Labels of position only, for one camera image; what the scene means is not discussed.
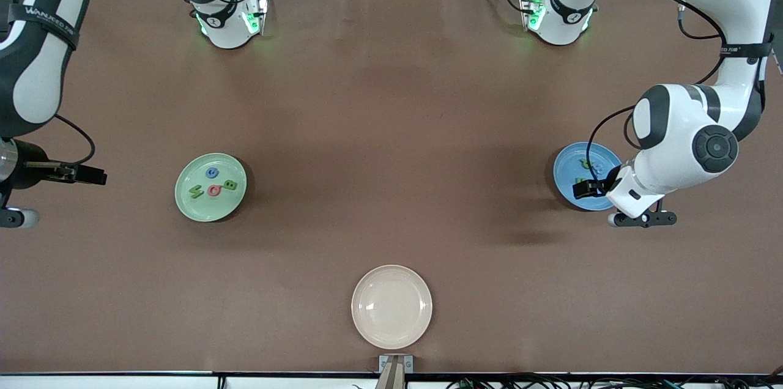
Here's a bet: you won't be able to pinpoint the blue plate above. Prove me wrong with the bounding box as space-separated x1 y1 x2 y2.
552 142 623 212

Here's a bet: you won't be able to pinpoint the light green plate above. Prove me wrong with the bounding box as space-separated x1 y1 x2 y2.
174 152 248 223

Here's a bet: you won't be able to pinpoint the brown table mat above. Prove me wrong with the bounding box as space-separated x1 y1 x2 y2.
0 0 783 374

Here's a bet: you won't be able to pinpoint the beige plate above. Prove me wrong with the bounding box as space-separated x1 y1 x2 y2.
351 264 433 350

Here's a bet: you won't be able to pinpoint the metal base connector bracket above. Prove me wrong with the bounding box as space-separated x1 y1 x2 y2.
519 0 546 32
242 0 270 35

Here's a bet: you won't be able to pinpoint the tangled black floor cables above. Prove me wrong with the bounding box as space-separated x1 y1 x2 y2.
447 372 783 389

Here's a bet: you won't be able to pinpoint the white front frame rail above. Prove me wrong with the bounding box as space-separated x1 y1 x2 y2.
0 372 783 389

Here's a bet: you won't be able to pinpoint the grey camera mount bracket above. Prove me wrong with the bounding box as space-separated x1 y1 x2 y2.
379 355 414 389

